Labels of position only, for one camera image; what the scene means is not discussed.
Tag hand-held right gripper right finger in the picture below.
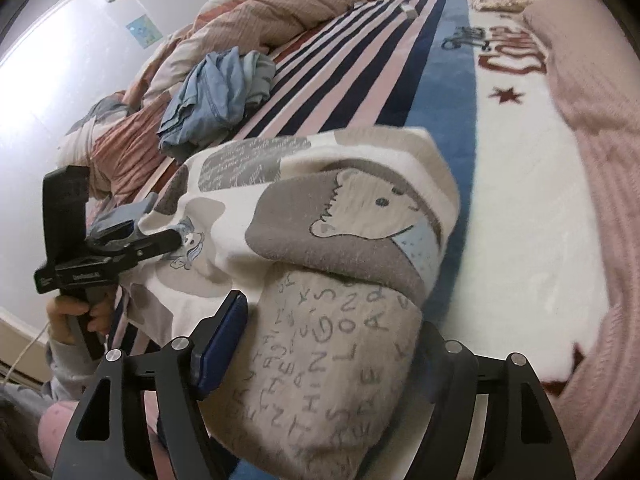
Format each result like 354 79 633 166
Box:
405 322 577 480

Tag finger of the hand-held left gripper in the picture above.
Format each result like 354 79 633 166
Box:
89 192 158 242
120 227 183 267

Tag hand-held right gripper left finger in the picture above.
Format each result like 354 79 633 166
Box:
52 290 249 480

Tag beige printed pants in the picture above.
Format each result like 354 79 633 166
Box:
117 127 462 480

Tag person's left forearm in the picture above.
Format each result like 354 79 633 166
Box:
44 330 108 403

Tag person's left hand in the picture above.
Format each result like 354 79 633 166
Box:
46 292 115 347

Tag light blue garment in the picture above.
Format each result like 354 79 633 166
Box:
157 46 277 162

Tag person's leg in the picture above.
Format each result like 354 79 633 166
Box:
36 399 168 480

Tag pink patchwork duvet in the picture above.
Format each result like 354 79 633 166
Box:
57 0 353 201

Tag striped printed blanket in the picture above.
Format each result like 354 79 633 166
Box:
82 0 618 480

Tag pink ribbed blanket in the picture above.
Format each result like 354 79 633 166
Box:
520 0 640 463

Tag white cable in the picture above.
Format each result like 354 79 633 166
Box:
0 324 51 386

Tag small wall poster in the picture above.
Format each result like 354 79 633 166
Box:
125 14 163 50

